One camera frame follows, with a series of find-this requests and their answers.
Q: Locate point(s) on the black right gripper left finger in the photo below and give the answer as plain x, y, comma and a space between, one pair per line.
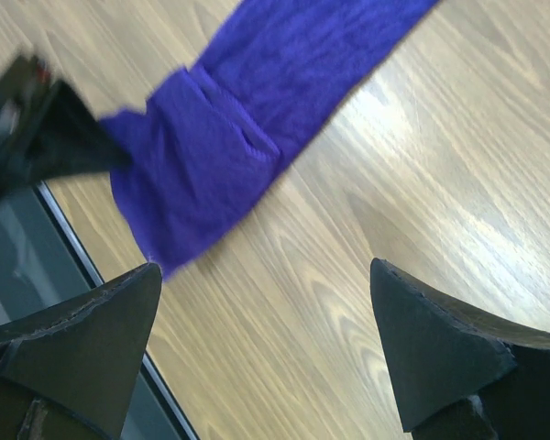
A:
68, 371

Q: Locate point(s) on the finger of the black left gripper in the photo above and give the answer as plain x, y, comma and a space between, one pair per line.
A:
47, 131

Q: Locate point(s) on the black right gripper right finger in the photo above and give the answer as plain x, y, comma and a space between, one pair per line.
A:
457, 371

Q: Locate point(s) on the purple towel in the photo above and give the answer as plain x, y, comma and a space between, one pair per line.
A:
213, 137

